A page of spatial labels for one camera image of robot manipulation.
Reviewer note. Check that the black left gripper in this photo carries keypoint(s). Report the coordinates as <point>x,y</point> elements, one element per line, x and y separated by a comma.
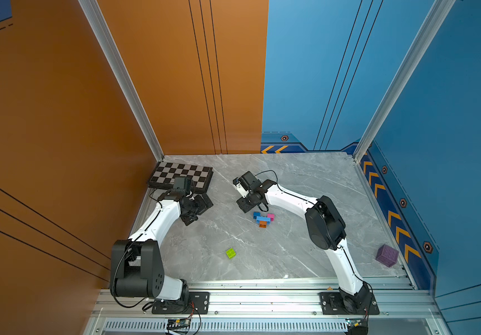
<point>201,207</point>

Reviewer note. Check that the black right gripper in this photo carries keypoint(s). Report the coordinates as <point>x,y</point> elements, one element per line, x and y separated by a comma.
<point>242,205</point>

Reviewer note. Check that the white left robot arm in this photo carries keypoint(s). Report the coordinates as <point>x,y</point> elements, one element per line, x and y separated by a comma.
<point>137,268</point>

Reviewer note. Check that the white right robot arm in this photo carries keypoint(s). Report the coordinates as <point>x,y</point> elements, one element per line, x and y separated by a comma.
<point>326,229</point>

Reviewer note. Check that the lime yellow lego brick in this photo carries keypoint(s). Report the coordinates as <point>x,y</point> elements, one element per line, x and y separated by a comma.
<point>231,253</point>

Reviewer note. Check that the black white checkerboard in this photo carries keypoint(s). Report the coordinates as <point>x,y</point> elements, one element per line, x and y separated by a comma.
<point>165,173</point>

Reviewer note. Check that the left circuit board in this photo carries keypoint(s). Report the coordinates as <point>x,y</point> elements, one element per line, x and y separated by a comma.
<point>178,325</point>

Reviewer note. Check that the circuit board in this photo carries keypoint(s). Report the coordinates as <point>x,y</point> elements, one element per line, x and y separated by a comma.
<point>178,325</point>
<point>357,327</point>

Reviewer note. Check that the purple cube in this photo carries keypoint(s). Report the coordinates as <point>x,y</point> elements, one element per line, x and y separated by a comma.
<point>387,255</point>

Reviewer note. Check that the right circuit board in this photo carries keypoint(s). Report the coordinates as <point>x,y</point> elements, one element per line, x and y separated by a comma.
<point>357,327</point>

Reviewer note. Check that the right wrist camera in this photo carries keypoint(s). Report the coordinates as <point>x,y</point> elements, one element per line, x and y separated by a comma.
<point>246,183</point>

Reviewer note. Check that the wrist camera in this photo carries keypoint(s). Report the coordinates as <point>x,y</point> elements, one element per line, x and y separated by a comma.
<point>246,183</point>
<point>182,188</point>

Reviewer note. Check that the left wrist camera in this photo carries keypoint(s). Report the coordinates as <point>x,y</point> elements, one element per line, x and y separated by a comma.
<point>182,188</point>

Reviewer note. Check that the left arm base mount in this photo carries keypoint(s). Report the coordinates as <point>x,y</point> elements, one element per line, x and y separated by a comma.
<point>190,303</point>

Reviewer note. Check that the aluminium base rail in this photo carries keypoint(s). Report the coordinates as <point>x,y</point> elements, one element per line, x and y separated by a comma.
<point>276,306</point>

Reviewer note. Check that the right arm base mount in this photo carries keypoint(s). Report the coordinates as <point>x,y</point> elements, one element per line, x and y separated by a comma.
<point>337,303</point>

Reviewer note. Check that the aluminium corner post left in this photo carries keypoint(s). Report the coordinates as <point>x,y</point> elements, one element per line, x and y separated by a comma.
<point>100,28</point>

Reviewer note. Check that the aluminium corner post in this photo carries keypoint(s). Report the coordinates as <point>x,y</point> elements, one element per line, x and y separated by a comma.
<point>100,28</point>
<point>428,30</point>

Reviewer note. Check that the aluminium corner post right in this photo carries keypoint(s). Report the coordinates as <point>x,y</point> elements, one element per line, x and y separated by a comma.
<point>428,30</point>

